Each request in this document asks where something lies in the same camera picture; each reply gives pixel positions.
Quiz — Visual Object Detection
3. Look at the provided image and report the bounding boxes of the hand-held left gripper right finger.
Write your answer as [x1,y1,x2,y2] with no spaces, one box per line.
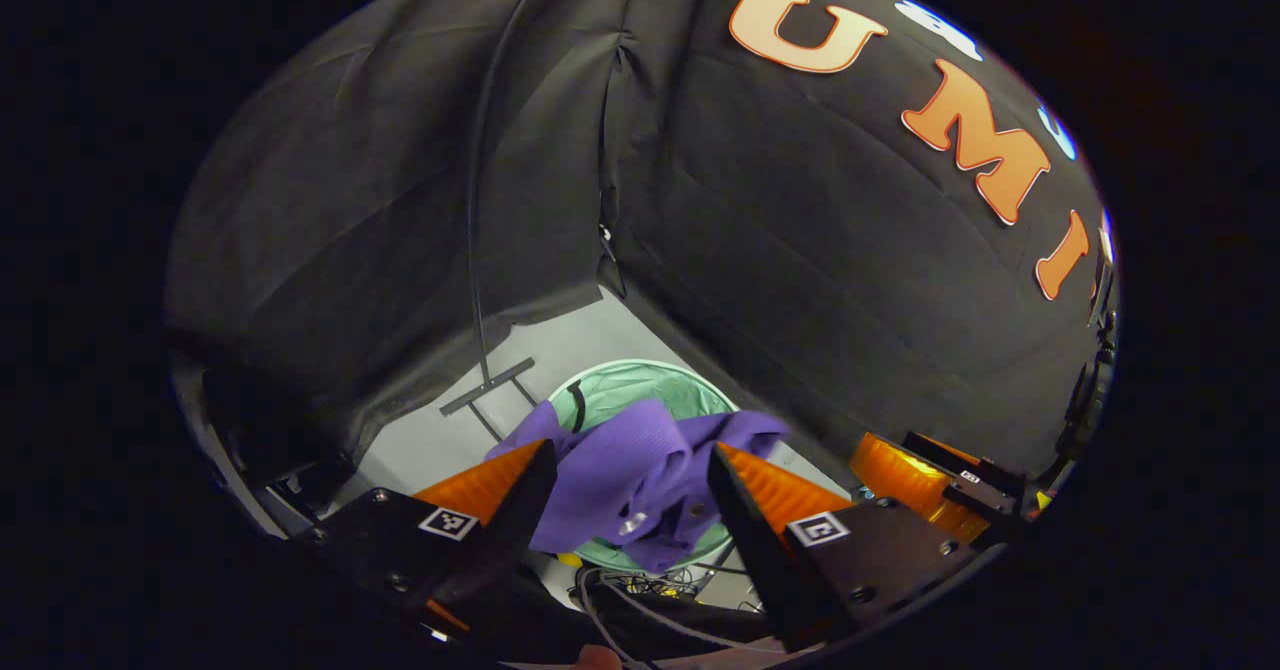
[705,440,1001,651]

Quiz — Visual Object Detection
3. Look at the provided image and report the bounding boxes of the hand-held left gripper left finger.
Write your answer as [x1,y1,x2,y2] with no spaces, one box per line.
[305,438,559,641]

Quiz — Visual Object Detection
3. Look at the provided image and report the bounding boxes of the purple corduroy jacket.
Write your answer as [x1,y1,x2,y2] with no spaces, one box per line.
[485,397,791,573]

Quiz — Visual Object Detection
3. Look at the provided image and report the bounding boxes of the green laundry hamper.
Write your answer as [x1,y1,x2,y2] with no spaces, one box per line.
[548,358,741,571]

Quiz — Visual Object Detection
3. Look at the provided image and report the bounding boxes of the black clothes rack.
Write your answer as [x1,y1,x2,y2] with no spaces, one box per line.
[440,0,581,441]

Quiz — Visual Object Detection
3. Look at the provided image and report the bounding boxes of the black backdrop cloth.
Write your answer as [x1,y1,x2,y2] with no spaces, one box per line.
[600,0,1116,471]

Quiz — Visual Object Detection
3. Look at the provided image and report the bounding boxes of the plain black side cloth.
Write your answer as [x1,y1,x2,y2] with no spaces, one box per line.
[165,0,641,451]

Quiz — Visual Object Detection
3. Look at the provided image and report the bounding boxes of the tangled black cables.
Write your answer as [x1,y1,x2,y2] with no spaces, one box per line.
[575,565,786,656]

